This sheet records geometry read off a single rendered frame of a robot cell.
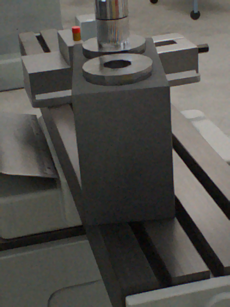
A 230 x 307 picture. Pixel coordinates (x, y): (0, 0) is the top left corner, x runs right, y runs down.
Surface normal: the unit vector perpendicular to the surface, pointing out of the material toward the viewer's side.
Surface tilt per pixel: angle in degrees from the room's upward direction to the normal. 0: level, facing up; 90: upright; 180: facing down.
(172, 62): 90
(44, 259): 90
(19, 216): 90
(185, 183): 0
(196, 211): 0
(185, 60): 90
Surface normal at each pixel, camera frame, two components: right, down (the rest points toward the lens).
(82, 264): 0.22, 0.40
